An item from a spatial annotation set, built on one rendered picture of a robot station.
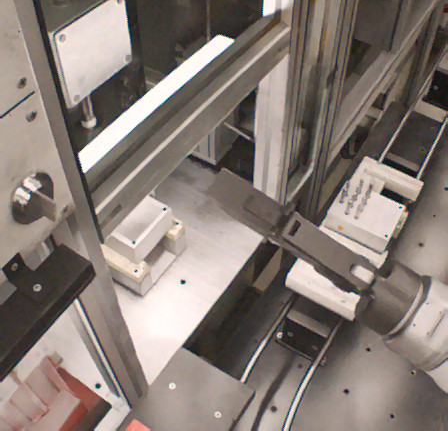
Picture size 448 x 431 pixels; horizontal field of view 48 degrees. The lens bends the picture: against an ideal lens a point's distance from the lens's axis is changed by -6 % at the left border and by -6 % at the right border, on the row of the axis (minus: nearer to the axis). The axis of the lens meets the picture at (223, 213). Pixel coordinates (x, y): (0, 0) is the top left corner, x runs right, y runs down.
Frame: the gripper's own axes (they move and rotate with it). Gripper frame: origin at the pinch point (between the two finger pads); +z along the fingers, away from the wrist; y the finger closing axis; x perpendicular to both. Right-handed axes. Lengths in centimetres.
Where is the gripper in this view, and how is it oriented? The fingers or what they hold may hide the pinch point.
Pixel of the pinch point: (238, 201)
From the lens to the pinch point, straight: 54.5
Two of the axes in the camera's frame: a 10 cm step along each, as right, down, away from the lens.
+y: -0.4, -0.9, -10.0
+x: -5.4, 8.4, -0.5
